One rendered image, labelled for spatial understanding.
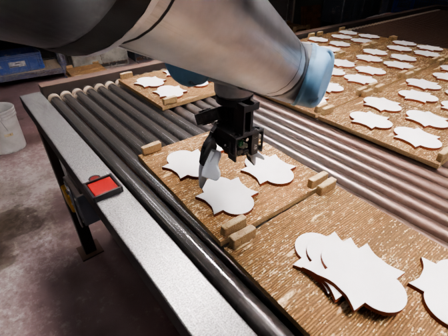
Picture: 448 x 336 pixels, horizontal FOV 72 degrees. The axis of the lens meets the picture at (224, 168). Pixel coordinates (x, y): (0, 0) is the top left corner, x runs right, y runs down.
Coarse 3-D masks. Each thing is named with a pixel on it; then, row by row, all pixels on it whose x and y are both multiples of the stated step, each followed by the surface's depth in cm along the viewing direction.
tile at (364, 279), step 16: (336, 256) 56; (352, 256) 56; (368, 256) 56; (336, 272) 53; (352, 272) 53; (368, 272) 53; (384, 272) 53; (400, 272) 53; (336, 288) 51; (352, 288) 51; (368, 288) 51; (384, 288) 51; (400, 288) 51; (352, 304) 48; (368, 304) 48; (384, 304) 48; (400, 304) 48
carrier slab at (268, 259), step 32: (288, 224) 67; (320, 224) 67; (352, 224) 67; (384, 224) 67; (256, 256) 60; (288, 256) 60; (384, 256) 60; (416, 256) 60; (288, 288) 54; (320, 288) 54; (320, 320) 49; (352, 320) 49; (384, 320) 49; (416, 320) 49
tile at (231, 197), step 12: (228, 180) 78; (204, 192) 74; (216, 192) 74; (228, 192) 74; (240, 192) 74; (252, 192) 74; (216, 204) 71; (228, 204) 71; (240, 204) 71; (252, 204) 71
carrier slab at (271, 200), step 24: (192, 144) 95; (264, 144) 95; (240, 168) 84; (192, 192) 76; (264, 192) 76; (288, 192) 76; (312, 192) 77; (192, 216) 71; (216, 216) 69; (264, 216) 69; (216, 240) 64
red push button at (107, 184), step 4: (100, 180) 81; (104, 180) 81; (108, 180) 81; (112, 180) 81; (92, 184) 80; (96, 184) 80; (100, 184) 80; (104, 184) 80; (108, 184) 80; (112, 184) 80; (92, 188) 78; (96, 188) 78; (100, 188) 78; (104, 188) 78; (108, 188) 78; (112, 188) 78; (92, 192) 77; (96, 192) 77; (100, 192) 77; (104, 192) 77
